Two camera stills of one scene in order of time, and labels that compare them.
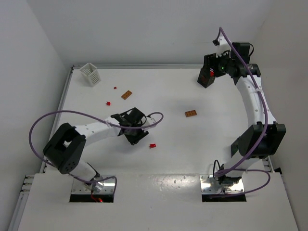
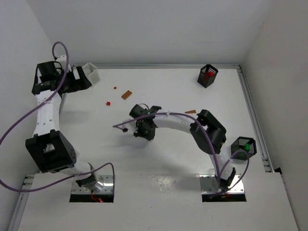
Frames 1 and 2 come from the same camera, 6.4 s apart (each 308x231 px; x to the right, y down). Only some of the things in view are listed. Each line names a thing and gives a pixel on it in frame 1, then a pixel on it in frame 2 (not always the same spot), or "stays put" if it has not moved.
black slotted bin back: (204, 78) stays put
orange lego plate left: (126, 95) stays put
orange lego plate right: (190, 113) stays put
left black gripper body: (134, 134) to (78, 75)
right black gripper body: (208, 71) to (145, 132)
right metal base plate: (209, 185) stays put
